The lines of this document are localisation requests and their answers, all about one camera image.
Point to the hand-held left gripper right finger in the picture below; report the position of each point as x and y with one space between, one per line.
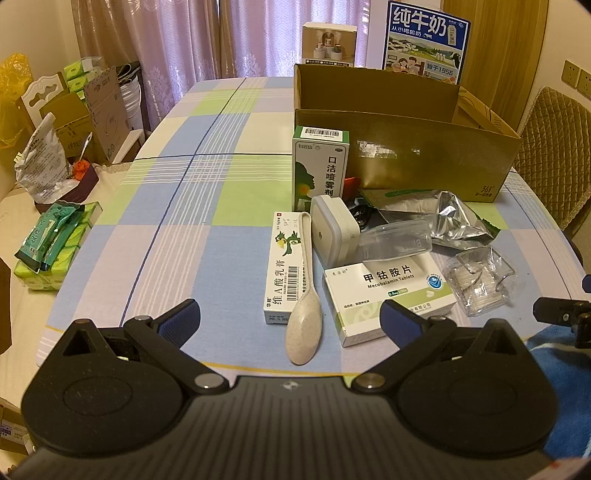
398 323

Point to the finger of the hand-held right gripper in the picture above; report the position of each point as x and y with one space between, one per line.
588 283
554 307

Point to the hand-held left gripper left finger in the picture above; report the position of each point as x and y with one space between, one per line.
184 319

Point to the white and green tablet box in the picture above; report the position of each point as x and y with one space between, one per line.
388 282

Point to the clear plastic toothpick box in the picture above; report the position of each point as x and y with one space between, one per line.
480 281

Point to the speckled beige spoon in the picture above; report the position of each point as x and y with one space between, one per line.
302 327

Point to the long white ointment box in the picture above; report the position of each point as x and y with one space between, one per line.
281 277

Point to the white square lidded container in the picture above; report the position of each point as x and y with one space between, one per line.
330 230

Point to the silver foil pouch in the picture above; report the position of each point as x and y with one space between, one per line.
457 217

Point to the green and white spray box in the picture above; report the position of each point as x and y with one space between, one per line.
323 170

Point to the brown cardboard box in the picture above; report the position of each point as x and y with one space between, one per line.
415 152

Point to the clear plastic container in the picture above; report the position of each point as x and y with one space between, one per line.
397 240

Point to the maroon container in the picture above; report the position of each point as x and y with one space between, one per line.
85 189

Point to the blue cloth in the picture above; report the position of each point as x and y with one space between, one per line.
558 369

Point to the stack of green tissue packs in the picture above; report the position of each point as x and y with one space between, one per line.
60 277

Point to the checked tablecloth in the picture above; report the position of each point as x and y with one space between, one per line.
184 184

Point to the red plastic piece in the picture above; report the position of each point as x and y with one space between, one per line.
351 187

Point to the chair with quilted gold cover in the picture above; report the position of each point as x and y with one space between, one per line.
554 138

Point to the white panel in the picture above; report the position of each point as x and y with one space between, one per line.
127 145

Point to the small printed box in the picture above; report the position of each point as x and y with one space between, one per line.
11 431

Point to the white plastic bag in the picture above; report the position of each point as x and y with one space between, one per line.
44 157

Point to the white plastic bags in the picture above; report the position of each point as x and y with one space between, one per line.
131 101

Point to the plain brown cardboard carton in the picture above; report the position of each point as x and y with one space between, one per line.
69 124

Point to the brown wooden door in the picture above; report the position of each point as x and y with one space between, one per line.
498 55

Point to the white cut-out card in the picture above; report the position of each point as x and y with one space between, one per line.
41 94

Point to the green tissue packs bundle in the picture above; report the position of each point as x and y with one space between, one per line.
81 74

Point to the pink patterned curtain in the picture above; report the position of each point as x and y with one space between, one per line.
184 37

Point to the yellow plastic bag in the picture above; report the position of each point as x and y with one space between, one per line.
14 92

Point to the blue printed milk carton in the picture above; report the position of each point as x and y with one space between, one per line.
425 37

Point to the beige product box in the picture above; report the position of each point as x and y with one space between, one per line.
328 44

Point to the gold wall socket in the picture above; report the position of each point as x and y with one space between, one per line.
585 81
570 73

